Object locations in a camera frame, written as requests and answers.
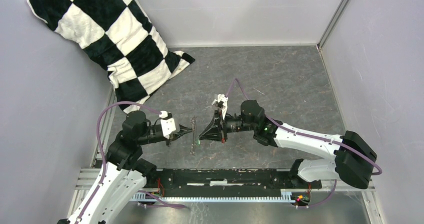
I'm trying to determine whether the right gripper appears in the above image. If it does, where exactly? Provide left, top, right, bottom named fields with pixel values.
left=199, top=108, right=257, bottom=143

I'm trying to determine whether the metal key organizer plate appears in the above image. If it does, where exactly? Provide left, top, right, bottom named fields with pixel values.
left=190, top=116, right=198, bottom=155

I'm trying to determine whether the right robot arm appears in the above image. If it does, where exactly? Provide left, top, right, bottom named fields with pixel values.
left=199, top=100, right=382, bottom=189

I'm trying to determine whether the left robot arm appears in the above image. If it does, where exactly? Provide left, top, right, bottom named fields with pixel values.
left=58, top=110, right=194, bottom=223

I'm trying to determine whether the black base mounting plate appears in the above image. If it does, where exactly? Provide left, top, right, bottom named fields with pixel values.
left=144, top=168, right=322, bottom=198

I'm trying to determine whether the black and white checkered pillow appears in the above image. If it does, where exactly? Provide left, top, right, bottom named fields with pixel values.
left=27, top=0, right=195, bottom=113

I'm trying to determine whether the aluminium corner profile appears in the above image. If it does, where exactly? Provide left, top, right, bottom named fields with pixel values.
left=316, top=0, right=351, bottom=52

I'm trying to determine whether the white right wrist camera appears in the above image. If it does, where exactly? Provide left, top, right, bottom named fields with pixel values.
left=212, top=94, right=228, bottom=119

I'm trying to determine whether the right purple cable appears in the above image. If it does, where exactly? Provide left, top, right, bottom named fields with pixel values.
left=225, top=78, right=383, bottom=210

